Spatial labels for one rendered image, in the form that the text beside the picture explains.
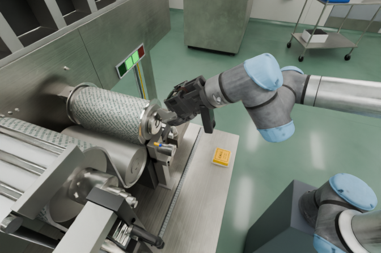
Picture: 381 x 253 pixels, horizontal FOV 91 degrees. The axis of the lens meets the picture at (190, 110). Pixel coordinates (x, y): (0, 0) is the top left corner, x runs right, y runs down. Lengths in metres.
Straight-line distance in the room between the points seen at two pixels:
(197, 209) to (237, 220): 0.98
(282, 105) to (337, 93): 0.13
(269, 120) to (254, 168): 1.60
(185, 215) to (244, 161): 1.29
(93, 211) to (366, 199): 0.71
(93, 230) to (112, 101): 0.40
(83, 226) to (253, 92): 0.34
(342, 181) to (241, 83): 0.51
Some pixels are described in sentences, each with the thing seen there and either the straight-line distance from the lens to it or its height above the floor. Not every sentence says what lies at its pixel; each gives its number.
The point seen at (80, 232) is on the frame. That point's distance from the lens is 0.30.
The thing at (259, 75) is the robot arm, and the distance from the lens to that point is 0.38.
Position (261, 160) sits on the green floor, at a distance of 2.08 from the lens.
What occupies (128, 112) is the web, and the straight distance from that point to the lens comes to 0.58.
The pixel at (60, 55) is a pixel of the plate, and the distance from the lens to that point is 0.75.
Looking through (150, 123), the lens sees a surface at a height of 1.28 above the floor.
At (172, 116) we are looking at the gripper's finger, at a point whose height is 1.31.
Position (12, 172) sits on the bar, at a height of 1.44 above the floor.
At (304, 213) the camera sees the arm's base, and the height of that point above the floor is 0.92.
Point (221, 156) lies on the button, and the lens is 0.91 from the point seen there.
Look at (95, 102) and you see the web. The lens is 0.64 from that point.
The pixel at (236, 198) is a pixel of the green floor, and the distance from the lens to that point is 1.85.
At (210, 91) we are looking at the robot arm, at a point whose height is 1.43.
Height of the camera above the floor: 1.70
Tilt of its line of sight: 46 degrees down
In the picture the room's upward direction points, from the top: straight up
